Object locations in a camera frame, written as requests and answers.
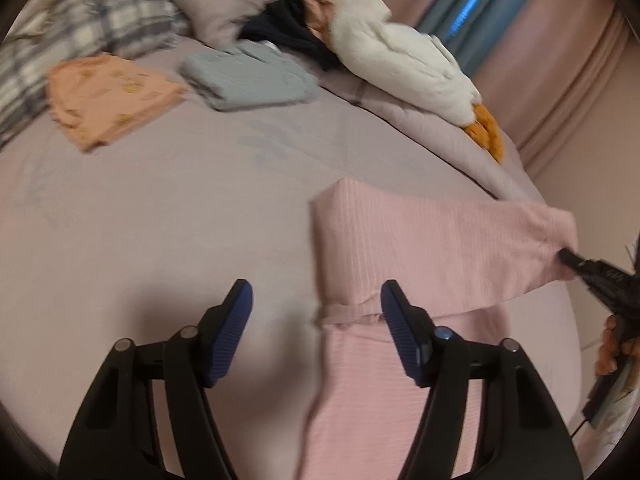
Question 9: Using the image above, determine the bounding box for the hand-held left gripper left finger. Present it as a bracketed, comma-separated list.
[57, 279, 254, 480]

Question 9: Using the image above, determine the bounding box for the peach cloth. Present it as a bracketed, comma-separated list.
[300, 0, 342, 44]

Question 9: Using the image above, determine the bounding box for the dark navy garment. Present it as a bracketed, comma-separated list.
[239, 0, 344, 72]

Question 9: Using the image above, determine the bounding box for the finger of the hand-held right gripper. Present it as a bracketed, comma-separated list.
[558, 248, 602, 282]

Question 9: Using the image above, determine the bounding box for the white duck plush toy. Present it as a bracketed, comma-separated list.
[327, 0, 506, 164]

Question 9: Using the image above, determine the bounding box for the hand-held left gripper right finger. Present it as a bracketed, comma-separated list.
[381, 280, 584, 480]

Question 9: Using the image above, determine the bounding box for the pink ribbed garment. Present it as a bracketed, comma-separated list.
[300, 177, 581, 480]

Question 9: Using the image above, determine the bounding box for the person's right hand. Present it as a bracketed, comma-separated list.
[596, 314, 626, 377]

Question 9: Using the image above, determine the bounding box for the blue-grey curtain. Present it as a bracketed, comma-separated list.
[417, 0, 539, 74]

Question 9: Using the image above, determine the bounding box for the folded orange printed garment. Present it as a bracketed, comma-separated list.
[47, 52, 189, 154]

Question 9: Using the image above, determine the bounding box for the bed with mauve sheet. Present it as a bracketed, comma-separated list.
[0, 35, 587, 480]

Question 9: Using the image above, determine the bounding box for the mauve quilt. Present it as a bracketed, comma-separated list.
[320, 67, 547, 206]

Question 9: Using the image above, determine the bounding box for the plaid grey white pillow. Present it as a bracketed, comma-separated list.
[0, 0, 194, 149]

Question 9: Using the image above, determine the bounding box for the mauve pillow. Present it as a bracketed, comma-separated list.
[172, 0, 281, 49]

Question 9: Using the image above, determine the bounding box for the pink curtain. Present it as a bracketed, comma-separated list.
[470, 0, 640, 241]

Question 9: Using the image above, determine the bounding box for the folded grey-blue garment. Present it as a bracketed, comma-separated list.
[180, 40, 321, 112]

